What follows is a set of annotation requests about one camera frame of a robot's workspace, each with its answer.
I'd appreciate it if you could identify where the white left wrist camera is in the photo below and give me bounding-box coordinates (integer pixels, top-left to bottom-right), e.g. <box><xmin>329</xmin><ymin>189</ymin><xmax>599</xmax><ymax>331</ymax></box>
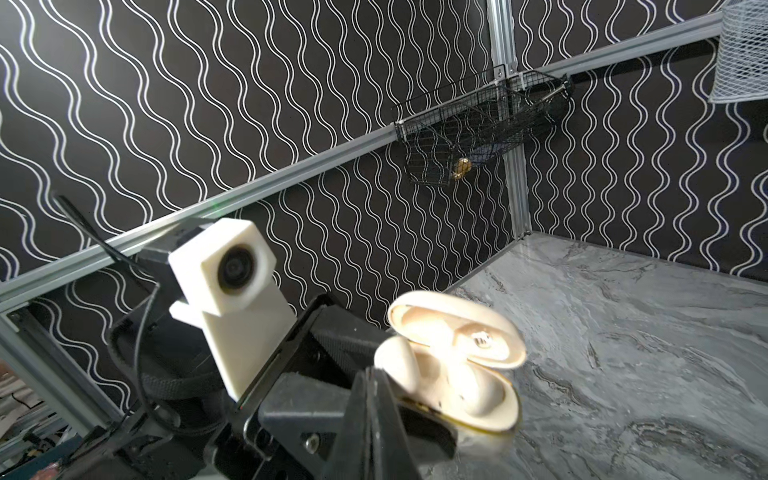
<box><xmin>168</xmin><ymin>218</ymin><xmax>297</xmax><ymax>401</ymax></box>

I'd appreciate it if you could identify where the cream earbud charging case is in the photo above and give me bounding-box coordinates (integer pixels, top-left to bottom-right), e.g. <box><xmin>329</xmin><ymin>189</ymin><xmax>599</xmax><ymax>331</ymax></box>
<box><xmin>374</xmin><ymin>291</ymin><xmax>527</xmax><ymax>432</ymax></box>

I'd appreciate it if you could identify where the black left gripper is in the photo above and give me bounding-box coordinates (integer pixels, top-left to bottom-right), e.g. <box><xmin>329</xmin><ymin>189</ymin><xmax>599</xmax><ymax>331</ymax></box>
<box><xmin>203</xmin><ymin>292</ymin><xmax>460</xmax><ymax>480</ymax></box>

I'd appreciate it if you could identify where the black wire basket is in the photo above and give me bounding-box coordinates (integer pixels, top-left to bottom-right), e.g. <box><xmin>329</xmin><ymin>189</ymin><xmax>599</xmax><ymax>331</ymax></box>
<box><xmin>392</xmin><ymin>70</ymin><xmax>573</xmax><ymax>187</ymax></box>

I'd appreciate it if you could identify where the small brass object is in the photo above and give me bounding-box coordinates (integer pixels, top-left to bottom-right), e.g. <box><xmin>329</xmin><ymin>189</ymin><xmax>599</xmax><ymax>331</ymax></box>
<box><xmin>451</xmin><ymin>158</ymin><xmax>473</xmax><ymax>181</ymax></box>

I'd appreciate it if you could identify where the white wire mesh basket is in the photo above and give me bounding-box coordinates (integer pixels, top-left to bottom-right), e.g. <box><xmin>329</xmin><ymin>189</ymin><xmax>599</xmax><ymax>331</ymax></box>
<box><xmin>709</xmin><ymin>0</ymin><xmax>767</xmax><ymax>104</ymax></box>

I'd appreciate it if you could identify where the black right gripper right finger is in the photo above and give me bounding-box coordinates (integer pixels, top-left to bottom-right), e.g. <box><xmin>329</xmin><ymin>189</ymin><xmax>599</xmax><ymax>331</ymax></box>
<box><xmin>371</xmin><ymin>369</ymin><xmax>421</xmax><ymax>480</ymax></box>

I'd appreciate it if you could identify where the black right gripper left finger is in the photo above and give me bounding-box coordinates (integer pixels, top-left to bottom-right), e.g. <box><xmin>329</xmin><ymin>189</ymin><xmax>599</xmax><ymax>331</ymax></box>
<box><xmin>323</xmin><ymin>368</ymin><xmax>372</xmax><ymax>480</ymax></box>

